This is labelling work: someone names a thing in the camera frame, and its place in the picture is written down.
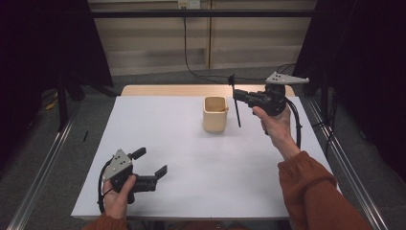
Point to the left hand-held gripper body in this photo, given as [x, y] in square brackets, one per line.
[118, 166]

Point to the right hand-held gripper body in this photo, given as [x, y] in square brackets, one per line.
[271, 99]

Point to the makeup brush with gold ferrule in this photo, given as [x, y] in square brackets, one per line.
[223, 109]

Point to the cream square cup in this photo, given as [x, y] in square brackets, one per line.
[215, 121]

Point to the person's right hand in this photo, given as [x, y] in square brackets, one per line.
[277, 127]

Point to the person's left hand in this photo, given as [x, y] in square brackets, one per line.
[115, 202]

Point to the white table mat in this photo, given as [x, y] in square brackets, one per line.
[198, 172]

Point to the small black stick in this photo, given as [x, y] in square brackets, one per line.
[85, 136]

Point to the black metal stand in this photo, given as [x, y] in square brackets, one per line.
[324, 99]
[62, 102]

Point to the black horizontal bar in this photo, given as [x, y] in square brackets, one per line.
[191, 13]

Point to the dark curtain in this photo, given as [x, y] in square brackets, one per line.
[38, 48]
[367, 64]

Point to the metal floor rail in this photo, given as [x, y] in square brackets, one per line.
[351, 172]
[41, 179]

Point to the white wall socket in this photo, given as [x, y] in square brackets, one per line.
[189, 4]

